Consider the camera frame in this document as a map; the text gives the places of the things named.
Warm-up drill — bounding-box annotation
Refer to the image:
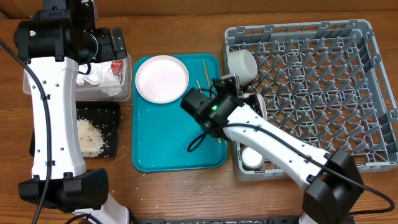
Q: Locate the red wrapper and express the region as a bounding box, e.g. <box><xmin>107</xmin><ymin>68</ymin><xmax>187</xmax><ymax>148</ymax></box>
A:
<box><xmin>111</xmin><ymin>60</ymin><xmax>123</xmax><ymax>76</ymax></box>

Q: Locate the white napkin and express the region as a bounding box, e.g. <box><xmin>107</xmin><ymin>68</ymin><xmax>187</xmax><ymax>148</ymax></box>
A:
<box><xmin>76</xmin><ymin>61</ymin><xmax>123</xmax><ymax>96</ymax></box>

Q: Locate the small pink plate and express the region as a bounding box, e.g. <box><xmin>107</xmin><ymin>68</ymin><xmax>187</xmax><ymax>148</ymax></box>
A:
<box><xmin>244</xmin><ymin>93</ymin><xmax>267</xmax><ymax>120</ymax></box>

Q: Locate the grey bowl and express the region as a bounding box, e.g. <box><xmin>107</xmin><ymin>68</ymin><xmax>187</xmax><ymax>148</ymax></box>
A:
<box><xmin>227</xmin><ymin>49</ymin><xmax>257</xmax><ymax>86</ymax></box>

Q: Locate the wooden chopstick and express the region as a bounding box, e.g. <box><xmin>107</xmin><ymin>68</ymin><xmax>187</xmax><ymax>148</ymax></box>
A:
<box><xmin>201</xmin><ymin>59</ymin><xmax>211</xmax><ymax>89</ymax></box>
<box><xmin>196</xmin><ymin>80</ymin><xmax>221</xmax><ymax>144</ymax></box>

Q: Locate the large white plate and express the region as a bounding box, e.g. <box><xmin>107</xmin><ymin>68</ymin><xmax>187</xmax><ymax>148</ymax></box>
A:
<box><xmin>134</xmin><ymin>55</ymin><xmax>190</xmax><ymax>104</ymax></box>

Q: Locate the small white cup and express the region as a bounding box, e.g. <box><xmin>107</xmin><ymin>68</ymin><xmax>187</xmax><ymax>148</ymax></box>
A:
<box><xmin>241</xmin><ymin>147</ymin><xmax>265</xmax><ymax>170</ymax></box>

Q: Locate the white rice pile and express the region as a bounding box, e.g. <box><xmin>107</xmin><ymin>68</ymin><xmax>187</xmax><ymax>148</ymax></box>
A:
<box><xmin>77</xmin><ymin>119</ymin><xmax>104</xmax><ymax>157</ymax></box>

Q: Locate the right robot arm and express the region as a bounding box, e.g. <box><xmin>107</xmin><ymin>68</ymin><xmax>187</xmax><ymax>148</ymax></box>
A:
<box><xmin>180</xmin><ymin>88</ymin><xmax>363</xmax><ymax>223</ymax></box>

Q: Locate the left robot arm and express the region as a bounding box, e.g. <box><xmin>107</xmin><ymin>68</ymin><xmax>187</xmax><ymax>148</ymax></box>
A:
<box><xmin>14</xmin><ymin>0</ymin><xmax>134</xmax><ymax>223</ymax></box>

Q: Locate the clear plastic waste bin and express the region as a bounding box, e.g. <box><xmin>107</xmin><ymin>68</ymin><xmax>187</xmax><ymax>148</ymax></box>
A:
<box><xmin>22</xmin><ymin>52</ymin><xmax>132</xmax><ymax>103</ymax></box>

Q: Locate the black food waste tray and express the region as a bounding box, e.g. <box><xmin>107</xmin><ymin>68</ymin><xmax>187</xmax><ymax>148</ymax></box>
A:
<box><xmin>29</xmin><ymin>100</ymin><xmax>121</xmax><ymax>158</ymax></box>

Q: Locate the grey dishwasher rack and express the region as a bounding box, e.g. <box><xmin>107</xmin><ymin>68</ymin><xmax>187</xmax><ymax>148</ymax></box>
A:
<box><xmin>224</xmin><ymin>19</ymin><xmax>397</xmax><ymax>173</ymax></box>

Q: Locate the teal serving tray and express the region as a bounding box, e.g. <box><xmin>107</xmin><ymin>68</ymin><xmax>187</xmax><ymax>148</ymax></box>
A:
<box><xmin>131</xmin><ymin>53</ymin><xmax>228</xmax><ymax>173</ymax></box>

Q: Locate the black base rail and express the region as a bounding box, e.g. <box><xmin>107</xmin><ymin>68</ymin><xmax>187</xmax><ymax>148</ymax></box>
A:
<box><xmin>130</xmin><ymin>215</ymin><xmax>300</xmax><ymax>224</ymax></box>

